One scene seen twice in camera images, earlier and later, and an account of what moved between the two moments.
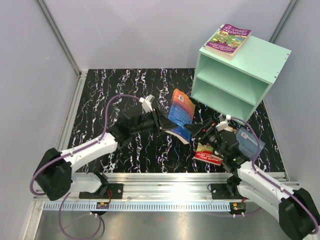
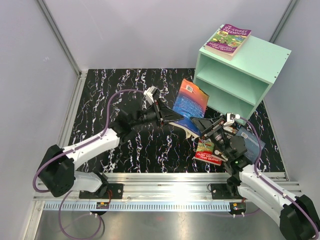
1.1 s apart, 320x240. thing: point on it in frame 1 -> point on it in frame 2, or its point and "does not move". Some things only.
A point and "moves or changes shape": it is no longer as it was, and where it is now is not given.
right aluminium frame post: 282,22 does not move
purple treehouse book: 227,41 does not move
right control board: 237,207 does not move
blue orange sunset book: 181,112 moves or changes shape
